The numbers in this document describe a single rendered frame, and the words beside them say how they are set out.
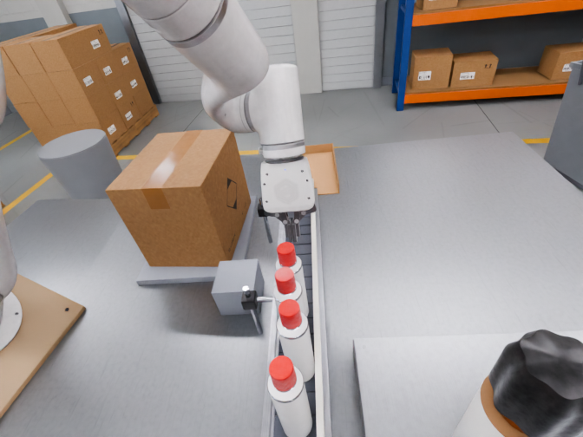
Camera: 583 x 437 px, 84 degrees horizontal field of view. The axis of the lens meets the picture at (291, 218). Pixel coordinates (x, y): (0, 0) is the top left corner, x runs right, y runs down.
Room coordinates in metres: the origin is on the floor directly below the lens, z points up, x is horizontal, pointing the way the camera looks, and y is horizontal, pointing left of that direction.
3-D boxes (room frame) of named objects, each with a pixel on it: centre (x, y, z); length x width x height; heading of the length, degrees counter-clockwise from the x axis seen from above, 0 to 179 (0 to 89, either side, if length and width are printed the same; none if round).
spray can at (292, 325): (0.30, 0.02, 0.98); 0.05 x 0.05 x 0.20
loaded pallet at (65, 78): (3.94, 2.06, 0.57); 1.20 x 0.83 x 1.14; 169
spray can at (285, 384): (0.21, 0.04, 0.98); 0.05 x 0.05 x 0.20
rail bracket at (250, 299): (0.42, 0.09, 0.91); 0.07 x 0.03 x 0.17; 83
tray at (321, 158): (1.07, -0.07, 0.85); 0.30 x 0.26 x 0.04; 173
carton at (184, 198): (0.79, 0.28, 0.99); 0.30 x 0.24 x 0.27; 168
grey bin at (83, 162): (2.30, 1.48, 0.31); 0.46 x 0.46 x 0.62
